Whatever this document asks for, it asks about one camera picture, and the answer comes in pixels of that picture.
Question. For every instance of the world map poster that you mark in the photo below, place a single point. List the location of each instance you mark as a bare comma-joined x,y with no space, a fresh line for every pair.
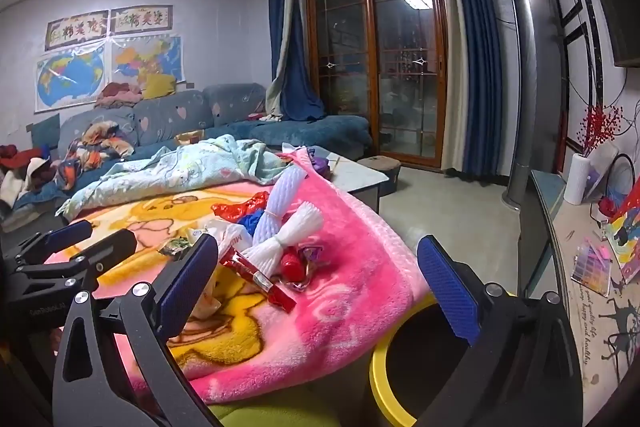
70,77

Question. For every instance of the yellow rim trash bin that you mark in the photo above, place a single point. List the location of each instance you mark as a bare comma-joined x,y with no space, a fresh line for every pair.
380,367

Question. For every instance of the wooden sliding glass door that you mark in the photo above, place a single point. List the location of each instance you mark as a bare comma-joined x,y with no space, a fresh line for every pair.
375,57

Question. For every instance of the television cabinet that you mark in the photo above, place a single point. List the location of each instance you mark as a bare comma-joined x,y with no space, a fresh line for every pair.
575,227

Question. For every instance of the red plastic bag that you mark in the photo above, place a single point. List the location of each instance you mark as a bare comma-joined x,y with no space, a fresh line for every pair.
240,209

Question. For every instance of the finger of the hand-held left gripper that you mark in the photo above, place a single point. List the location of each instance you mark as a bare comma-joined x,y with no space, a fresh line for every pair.
70,232
112,247

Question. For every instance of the white top coffee table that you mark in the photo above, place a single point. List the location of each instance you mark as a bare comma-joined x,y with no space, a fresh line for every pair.
355,179

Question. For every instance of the blue grey sofa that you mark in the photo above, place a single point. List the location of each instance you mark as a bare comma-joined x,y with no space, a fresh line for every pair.
165,117

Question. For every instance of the blue and beige curtain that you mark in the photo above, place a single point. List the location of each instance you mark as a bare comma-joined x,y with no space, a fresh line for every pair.
475,57
285,57

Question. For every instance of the light blue printed quilt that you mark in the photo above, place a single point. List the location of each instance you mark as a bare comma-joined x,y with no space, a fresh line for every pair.
165,172

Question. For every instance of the colourful painting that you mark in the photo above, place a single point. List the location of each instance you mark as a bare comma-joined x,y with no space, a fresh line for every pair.
627,232

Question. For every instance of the purple candy wrapper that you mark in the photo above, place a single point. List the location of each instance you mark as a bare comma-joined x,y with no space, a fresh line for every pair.
312,254

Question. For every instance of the silver tower air conditioner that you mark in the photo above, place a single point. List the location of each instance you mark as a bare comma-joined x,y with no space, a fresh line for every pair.
530,82

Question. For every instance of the white paper roll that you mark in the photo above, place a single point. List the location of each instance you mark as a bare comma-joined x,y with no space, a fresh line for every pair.
577,179

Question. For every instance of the green candy wrapper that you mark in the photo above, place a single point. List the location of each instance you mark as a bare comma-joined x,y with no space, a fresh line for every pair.
175,247

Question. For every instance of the framed calligraphy embroidery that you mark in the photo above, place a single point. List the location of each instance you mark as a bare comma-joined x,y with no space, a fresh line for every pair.
142,19
77,29

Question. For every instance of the long red snack wrapper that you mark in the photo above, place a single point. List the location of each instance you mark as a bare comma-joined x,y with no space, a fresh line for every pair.
255,279

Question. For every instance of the round blue footstool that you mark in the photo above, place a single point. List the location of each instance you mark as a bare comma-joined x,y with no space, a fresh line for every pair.
380,167

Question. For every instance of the blue plastic bag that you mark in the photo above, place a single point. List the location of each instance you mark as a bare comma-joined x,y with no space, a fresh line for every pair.
252,221

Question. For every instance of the pile of clothes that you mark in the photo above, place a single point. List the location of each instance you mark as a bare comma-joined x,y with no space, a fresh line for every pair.
120,94

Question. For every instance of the red and white clothes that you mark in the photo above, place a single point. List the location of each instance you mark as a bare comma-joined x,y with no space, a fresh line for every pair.
25,167

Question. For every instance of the gold box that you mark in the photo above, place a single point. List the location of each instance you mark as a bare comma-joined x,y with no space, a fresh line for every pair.
187,137

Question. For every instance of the colourful patterned blanket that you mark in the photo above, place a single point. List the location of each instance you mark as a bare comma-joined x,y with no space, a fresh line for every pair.
95,147

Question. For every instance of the pink bear printed blanket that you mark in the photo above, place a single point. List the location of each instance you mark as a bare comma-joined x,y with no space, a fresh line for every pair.
340,297

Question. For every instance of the purple cloth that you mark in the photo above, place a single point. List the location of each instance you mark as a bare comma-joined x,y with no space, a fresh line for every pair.
320,162

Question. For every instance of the red berry branches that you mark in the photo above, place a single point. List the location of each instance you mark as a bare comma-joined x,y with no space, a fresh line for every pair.
597,127

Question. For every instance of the white picture frame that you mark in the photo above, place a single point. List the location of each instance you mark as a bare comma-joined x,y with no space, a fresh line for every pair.
602,172

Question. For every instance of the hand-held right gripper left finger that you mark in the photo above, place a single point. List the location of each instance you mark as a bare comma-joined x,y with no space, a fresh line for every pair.
187,277

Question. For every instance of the red tube packet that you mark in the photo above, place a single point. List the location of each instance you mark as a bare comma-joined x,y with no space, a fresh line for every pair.
292,267

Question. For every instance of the country map poster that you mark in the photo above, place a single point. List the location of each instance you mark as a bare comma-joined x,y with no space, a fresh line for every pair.
145,62

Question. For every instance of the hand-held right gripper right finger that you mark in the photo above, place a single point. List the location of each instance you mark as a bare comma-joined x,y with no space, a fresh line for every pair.
447,287

